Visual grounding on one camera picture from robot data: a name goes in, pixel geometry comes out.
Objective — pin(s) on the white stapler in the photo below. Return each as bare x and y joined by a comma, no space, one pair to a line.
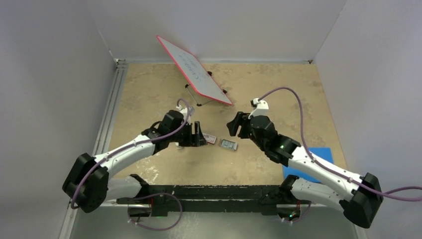
179,146

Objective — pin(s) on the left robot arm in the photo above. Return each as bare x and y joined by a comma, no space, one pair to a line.
88,182

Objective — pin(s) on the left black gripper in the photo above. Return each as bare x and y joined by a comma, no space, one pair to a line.
195,139

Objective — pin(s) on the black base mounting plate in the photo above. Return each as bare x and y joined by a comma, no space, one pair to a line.
268,200

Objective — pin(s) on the aluminium rail frame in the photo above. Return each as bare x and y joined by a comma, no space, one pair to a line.
143,92

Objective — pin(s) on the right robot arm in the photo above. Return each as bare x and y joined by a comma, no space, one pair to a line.
337,188

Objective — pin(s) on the red framed whiteboard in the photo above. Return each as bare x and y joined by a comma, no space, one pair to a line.
197,76

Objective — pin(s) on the blue foam pad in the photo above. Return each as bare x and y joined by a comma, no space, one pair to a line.
303,167

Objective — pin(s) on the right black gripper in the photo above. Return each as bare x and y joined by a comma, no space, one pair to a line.
241,119

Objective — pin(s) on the red white staples box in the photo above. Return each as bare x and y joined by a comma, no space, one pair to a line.
209,138

